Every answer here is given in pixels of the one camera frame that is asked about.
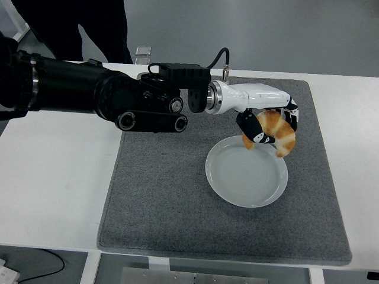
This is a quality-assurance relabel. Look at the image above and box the white and black hand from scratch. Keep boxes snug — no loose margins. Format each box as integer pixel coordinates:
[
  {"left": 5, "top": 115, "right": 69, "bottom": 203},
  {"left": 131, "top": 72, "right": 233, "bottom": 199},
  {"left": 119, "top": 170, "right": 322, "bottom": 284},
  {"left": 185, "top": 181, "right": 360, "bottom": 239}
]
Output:
[{"left": 219, "top": 81, "right": 301, "bottom": 145}]

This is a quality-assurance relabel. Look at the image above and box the golden croissant bread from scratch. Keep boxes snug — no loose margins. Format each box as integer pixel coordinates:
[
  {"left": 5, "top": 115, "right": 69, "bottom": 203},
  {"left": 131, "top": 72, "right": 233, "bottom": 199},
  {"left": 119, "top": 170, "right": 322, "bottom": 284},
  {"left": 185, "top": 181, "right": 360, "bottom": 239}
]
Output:
[{"left": 242, "top": 109, "right": 297, "bottom": 159}]

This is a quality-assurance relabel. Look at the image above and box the pale grey round plate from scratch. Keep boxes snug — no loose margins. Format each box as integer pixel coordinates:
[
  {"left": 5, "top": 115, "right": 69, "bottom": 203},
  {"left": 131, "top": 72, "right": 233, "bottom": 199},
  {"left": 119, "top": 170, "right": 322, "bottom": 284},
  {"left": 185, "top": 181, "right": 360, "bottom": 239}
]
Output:
[{"left": 205, "top": 135, "right": 290, "bottom": 209}]

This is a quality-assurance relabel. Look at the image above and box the grey felt mat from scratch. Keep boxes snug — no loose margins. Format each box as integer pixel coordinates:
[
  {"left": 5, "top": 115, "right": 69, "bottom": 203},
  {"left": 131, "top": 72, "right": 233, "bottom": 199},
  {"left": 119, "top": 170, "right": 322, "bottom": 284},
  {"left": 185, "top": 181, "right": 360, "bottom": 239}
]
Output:
[{"left": 97, "top": 72, "right": 353, "bottom": 263}]

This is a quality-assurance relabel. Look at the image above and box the person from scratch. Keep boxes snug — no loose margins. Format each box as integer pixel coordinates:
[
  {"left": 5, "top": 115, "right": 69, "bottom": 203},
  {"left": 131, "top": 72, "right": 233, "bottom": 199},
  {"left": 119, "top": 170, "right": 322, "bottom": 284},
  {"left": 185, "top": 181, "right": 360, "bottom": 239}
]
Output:
[{"left": 11, "top": 0, "right": 134, "bottom": 64}]

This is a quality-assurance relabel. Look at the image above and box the white desk leg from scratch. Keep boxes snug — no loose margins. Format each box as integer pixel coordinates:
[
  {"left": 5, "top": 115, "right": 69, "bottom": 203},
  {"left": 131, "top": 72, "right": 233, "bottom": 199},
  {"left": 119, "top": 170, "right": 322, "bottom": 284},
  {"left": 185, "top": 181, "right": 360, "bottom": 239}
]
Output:
[{"left": 0, "top": 0, "right": 31, "bottom": 41}]

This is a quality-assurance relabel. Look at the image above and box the white power strip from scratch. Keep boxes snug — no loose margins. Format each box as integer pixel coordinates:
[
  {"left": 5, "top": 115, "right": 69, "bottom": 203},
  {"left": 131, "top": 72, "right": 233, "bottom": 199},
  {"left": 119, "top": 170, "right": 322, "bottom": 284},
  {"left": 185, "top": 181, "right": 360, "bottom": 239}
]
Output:
[{"left": 0, "top": 259, "right": 21, "bottom": 284}]

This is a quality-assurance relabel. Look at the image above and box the white table frame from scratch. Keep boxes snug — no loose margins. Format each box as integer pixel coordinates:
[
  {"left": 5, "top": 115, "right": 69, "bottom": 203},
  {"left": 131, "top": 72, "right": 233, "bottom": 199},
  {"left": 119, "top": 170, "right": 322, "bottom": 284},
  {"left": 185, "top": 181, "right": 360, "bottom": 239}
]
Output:
[{"left": 79, "top": 250, "right": 326, "bottom": 284}]

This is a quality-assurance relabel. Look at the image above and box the black floor cable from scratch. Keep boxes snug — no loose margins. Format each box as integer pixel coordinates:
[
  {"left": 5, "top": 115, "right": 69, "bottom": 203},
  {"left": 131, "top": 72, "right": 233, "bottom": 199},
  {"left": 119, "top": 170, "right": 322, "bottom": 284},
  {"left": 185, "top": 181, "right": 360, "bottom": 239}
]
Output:
[{"left": 17, "top": 247, "right": 65, "bottom": 282}]

